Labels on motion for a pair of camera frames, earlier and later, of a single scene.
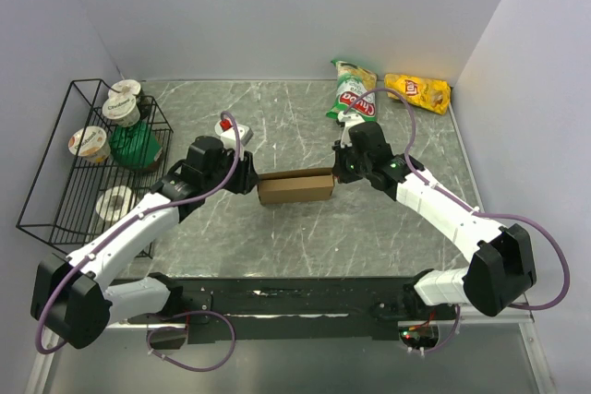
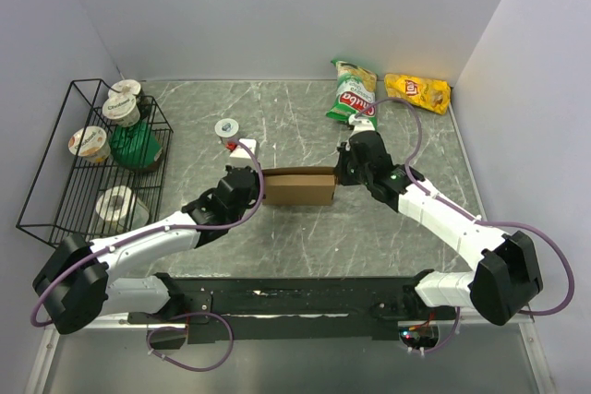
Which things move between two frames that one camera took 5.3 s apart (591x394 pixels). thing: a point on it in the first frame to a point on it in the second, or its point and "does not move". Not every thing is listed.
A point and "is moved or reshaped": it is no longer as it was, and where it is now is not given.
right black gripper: x=339 y=171 does not move
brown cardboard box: x=295 y=185 is moved or reshaped
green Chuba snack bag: x=351 y=81 does not move
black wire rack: x=107 y=152 does not move
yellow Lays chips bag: x=423 y=93 does not move
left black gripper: x=247 y=175 to x=258 y=184
